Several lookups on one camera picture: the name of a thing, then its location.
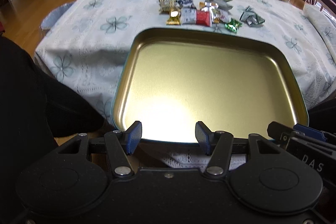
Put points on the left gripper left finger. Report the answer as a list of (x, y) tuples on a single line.
[(133, 136)]

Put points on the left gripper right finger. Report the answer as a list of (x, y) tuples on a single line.
[(205, 137)]

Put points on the red white snack packet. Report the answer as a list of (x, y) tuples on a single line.
[(194, 16)]

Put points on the white green snack packet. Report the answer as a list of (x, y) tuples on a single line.
[(251, 18)]

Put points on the yellow brown patterned snack packet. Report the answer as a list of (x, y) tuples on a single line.
[(166, 6)]

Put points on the gold metal tin tray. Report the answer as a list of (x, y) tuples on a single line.
[(174, 78)]

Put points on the white floral tablecloth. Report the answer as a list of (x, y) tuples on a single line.
[(87, 46)]

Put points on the shiny green candy wrapper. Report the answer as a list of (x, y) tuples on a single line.
[(233, 25)]

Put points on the gold foil candy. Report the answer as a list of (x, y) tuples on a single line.
[(174, 17)]

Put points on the silver yellow snack packet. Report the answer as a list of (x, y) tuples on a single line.
[(217, 14)]

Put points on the silver grey snack packet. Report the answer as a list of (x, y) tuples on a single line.
[(221, 4)]

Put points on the white blue snack packet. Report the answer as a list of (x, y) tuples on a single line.
[(185, 4)]

